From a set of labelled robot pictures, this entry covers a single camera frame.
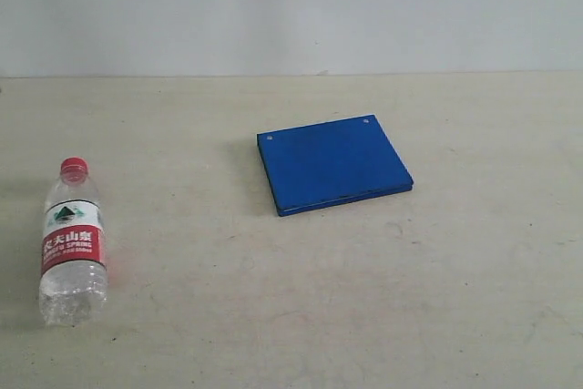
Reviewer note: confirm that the clear red-capped water bottle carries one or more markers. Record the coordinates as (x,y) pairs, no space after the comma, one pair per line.
(73,280)

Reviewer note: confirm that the blue book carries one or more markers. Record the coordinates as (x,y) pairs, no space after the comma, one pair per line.
(331,163)

